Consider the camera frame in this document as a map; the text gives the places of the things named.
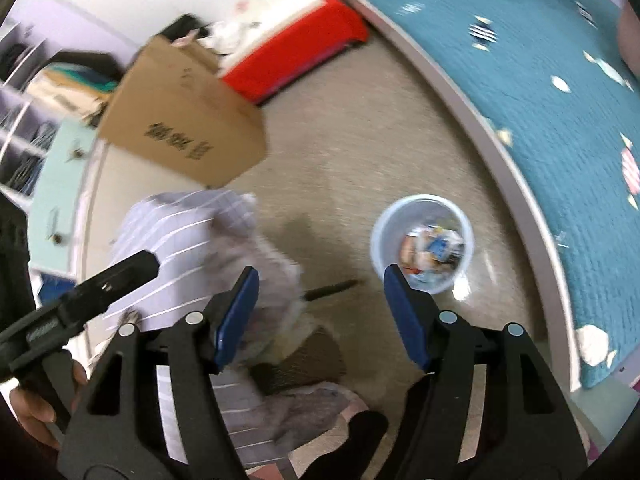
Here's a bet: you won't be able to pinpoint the person's left hand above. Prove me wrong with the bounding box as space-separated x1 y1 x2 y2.
9 361 88 452

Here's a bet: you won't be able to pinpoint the blue gift bag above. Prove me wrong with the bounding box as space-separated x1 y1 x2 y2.
38 273 76 304

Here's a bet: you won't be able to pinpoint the light blue plastic bucket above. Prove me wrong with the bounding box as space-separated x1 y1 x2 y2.
370 194 475 299

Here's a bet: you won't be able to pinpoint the brown woven stool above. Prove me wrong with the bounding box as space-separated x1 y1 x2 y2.
250 326 346 396

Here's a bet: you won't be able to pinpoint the grey checked tablecloth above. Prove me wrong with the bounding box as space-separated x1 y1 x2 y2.
103 190 284 469

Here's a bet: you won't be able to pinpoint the pink plaid blanket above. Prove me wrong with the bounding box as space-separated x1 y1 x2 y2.
209 228 371 456

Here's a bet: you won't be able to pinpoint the person's black trouser leg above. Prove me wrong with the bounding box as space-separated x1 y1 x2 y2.
299 374 436 480

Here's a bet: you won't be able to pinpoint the purple stair shelf cabinet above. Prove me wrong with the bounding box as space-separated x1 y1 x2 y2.
0 14 101 281

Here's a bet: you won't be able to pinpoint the large brown cardboard box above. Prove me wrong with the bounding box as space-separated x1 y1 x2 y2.
98 35 267 188

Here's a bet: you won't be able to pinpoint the white plastic bag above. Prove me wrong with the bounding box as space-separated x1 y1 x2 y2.
200 18 262 56

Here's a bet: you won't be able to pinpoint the teal bed mattress sheet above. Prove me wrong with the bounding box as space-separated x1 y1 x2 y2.
363 0 639 388

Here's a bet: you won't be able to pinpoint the red covered low bench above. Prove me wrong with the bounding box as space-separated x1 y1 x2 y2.
222 0 369 105

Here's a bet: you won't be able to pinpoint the teal bunk bed frame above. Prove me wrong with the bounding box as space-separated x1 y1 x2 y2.
339 0 586 396

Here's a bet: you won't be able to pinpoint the hanging jackets on rail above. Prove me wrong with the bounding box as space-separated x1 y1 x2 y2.
24 50 125 128

